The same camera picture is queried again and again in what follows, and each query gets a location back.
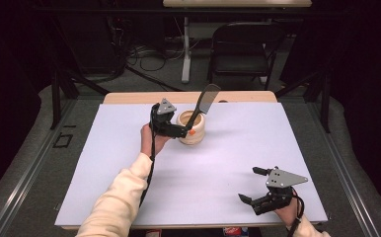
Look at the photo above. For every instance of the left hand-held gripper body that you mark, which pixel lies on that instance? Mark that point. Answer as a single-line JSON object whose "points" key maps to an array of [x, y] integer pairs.
{"points": [[165, 123]]}

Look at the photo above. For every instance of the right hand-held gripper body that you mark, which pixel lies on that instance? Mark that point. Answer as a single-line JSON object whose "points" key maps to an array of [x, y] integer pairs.
{"points": [[279, 191]]}

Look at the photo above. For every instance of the cream ringed cup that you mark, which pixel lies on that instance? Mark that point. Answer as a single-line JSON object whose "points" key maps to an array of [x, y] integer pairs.
{"points": [[195, 136]]}

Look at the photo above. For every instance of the dark brown comb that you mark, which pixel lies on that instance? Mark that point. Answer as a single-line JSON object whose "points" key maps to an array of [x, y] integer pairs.
{"points": [[205, 98]]}

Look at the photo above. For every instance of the person's left hand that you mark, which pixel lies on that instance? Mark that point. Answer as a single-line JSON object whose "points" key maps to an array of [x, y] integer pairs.
{"points": [[152, 141]]}

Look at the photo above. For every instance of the person's right hand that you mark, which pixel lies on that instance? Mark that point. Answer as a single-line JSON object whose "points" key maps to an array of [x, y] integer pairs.
{"points": [[289, 214]]}

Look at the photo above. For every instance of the wooden table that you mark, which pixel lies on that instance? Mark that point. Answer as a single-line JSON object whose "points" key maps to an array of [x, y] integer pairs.
{"points": [[185, 97]]}

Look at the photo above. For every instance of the white board sheet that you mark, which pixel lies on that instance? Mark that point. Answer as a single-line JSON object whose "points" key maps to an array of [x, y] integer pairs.
{"points": [[211, 171]]}

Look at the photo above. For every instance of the white table leg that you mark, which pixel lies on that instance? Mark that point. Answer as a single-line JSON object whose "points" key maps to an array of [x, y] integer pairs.
{"points": [[186, 56]]}

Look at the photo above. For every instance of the black metal stand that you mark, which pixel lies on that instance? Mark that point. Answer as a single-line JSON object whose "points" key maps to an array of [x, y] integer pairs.
{"points": [[56, 98], [325, 98]]}

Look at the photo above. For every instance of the black folding chair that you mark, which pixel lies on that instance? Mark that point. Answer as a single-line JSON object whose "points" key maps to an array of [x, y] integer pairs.
{"points": [[244, 52]]}

